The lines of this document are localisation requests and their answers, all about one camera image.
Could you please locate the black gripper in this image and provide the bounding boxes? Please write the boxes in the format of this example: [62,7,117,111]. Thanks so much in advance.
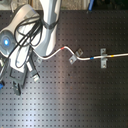
[9,58,40,95]

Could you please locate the white cable with coloured marks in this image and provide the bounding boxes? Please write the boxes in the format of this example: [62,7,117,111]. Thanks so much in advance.
[39,46,128,61]

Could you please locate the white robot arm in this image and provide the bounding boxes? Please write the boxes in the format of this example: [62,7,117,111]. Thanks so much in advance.
[0,0,61,95]

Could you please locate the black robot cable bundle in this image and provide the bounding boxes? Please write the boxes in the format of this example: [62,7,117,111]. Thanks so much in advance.
[9,14,51,59]

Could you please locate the metal cable clip left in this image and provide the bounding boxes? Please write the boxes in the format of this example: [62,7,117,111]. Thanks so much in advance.
[69,56,77,64]

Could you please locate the metal cable clip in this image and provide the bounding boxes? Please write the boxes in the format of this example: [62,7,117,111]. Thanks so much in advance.
[69,56,77,64]
[100,48,107,69]
[76,48,83,57]

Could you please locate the metal cable clip upper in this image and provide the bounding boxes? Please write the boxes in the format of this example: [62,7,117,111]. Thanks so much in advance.
[76,48,83,57]

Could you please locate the metal cable clip right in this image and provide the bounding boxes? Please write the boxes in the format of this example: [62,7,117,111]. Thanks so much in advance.
[100,48,107,69]

